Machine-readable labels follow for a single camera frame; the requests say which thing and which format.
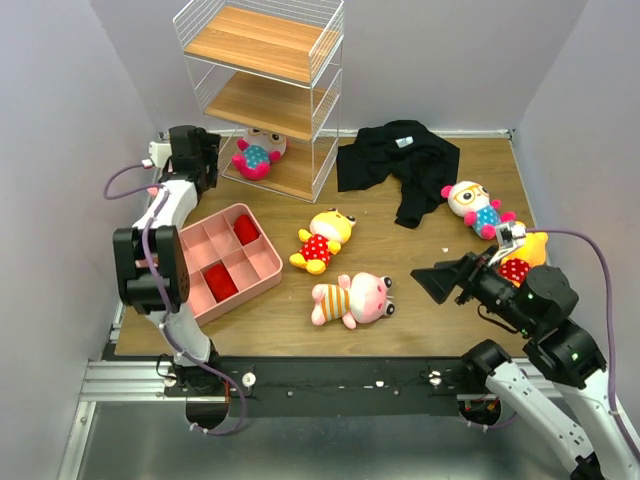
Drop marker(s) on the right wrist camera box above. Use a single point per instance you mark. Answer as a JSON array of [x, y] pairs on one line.
[[510, 236]]

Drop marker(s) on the pink frog plush striped shirt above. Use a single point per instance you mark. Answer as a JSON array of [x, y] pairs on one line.
[[361, 299]]

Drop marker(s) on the white panda plush blue dress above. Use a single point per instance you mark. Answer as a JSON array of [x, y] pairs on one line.
[[258, 150]]

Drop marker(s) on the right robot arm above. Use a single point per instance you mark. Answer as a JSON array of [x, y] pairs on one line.
[[597, 441]]

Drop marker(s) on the black crumpled cloth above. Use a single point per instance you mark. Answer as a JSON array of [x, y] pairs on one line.
[[423, 163]]

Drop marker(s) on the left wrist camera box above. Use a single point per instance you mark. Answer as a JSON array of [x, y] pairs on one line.
[[159, 153]]

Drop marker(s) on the pink divided storage tray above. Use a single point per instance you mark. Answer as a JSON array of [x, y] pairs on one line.
[[254, 268]]

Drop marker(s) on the white panda plush yellow glasses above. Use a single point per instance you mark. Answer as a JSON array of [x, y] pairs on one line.
[[472, 202]]

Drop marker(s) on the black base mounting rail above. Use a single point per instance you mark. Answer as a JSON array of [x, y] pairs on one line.
[[270, 387]]

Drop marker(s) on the red item in tray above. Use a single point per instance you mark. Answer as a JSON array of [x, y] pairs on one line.
[[220, 282], [245, 229]]

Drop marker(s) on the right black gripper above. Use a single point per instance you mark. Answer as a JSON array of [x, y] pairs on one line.
[[470, 276]]

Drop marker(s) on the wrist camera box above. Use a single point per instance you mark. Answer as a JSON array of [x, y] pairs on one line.
[[159, 153], [510, 236]]

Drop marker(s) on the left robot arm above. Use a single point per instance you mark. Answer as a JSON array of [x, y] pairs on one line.
[[151, 271]]

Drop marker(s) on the white wire shelf rack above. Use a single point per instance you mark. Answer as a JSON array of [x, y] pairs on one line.
[[273, 65]]

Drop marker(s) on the yellow plush red dotted dress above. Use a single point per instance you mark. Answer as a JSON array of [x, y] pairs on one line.
[[328, 231]]

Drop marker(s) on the orange plush red dotted dress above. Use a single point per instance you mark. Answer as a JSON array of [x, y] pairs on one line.
[[517, 265]]

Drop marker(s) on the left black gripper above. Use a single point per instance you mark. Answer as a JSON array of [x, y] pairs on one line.
[[209, 149]]

